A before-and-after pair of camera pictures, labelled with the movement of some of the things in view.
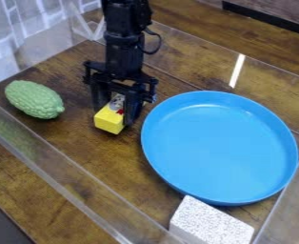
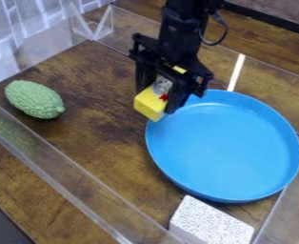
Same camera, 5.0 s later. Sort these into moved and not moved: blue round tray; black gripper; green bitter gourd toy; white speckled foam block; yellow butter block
Moved: yellow butter block; black gripper
Not moved: blue round tray; white speckled foam block; green bitter gourd toy
